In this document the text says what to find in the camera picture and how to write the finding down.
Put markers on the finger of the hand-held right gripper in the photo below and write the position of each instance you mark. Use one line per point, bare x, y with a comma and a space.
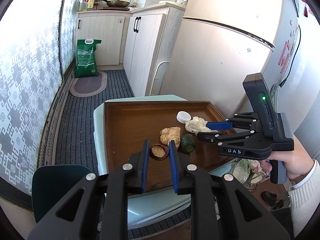
207, 135
218, 125

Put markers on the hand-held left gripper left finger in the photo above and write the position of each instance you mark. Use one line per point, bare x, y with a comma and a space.
145, 170

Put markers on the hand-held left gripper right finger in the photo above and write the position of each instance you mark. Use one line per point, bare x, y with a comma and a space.
173, 170

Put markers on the white tissue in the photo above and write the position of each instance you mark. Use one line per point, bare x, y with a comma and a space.
196, 125

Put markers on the brown nut shell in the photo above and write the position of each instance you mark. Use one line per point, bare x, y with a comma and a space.
158, 152

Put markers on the brown wooden tray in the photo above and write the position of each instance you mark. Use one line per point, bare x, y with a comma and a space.
130, 125

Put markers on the dark teal plastic bin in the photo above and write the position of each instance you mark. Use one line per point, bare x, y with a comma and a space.
50, 187

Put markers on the person's right forearm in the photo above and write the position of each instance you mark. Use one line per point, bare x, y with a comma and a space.
305, 200

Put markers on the person's right hand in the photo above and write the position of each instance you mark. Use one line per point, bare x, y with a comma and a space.
297, 160

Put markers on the white bottle cap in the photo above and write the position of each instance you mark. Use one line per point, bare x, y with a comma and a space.
183, 116

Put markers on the light blue plastic stool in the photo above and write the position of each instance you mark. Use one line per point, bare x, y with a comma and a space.
150, 210

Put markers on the filled clear plastic bag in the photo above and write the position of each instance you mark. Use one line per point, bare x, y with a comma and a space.
246, 173

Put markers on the red paper cutout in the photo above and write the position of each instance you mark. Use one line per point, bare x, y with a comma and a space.
285, 57

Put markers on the beige refrigerator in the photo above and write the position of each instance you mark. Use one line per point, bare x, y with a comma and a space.
212, 67

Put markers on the brown shoe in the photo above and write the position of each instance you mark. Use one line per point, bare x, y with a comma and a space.
271, 198

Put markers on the white kitchen cabinet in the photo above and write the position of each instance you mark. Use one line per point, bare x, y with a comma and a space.
142, 55

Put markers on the grey oval floor mat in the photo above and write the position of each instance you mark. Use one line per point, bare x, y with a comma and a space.
87, 83

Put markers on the red hanging decoration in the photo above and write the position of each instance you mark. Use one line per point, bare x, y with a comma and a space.
303, 2

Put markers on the green rice bag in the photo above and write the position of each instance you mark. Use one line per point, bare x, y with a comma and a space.
86, 60

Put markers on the small clear bottle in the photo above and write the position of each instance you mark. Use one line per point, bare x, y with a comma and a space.
134, 3

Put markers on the metal frying pan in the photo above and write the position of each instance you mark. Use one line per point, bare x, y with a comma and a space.
118, 3

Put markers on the yellow label sauce bottle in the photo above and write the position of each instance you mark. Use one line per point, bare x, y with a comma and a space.
92, 2

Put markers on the white rounded frame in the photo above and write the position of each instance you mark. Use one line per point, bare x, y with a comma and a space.
157, 80

